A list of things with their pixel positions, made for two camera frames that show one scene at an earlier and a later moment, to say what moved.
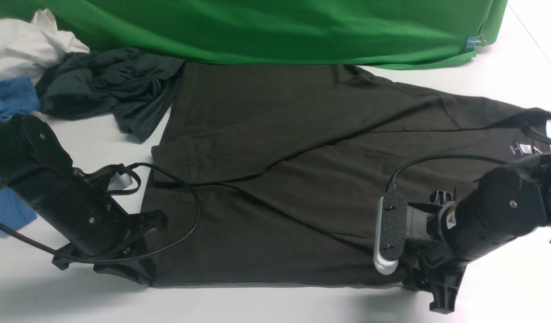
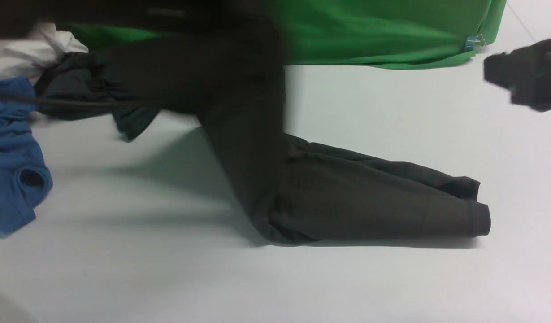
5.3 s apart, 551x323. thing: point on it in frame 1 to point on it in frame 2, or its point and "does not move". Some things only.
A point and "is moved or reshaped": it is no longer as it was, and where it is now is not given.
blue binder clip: (473, 41) does not move
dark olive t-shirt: (270, 174) is moved or reshaped
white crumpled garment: (17, 48) does not move
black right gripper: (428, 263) to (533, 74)
